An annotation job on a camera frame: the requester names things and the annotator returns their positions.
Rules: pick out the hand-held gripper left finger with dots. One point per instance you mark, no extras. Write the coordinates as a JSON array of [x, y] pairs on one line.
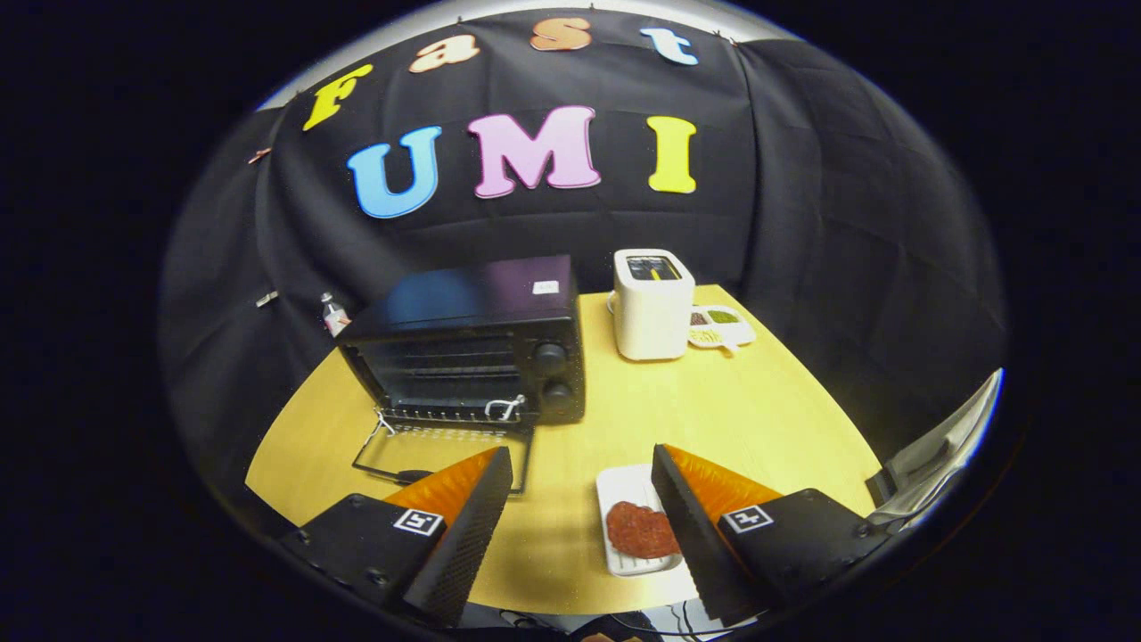
[[472, 544]]

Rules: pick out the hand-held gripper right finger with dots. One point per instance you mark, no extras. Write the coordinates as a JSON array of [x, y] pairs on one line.
[[691, 544]]

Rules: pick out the red meat patty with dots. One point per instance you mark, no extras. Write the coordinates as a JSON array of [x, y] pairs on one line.
[[637, 530]]

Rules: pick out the black toaster oven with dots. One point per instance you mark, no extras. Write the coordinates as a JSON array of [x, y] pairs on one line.
[[472, 299]]

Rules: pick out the white toaster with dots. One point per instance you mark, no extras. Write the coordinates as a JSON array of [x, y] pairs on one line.
[[652, 316]]

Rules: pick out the white rectangular plate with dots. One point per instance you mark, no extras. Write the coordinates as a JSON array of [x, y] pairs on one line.
[[624, 486]]

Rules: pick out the white divided snack dish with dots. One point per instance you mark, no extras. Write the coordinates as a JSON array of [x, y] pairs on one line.
[[726, 330]]

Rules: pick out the clear plastic bottle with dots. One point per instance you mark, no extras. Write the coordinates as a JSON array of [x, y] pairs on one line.
[[334, 316]]

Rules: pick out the silver cloth clip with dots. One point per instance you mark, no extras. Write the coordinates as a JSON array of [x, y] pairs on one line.
[[266, 299]]

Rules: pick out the black backdrop cloth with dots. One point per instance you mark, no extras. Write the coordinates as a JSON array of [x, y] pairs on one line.
[[802, 178]]

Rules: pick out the red cloth clip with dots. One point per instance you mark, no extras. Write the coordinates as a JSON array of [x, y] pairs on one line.
[[259, 155]]

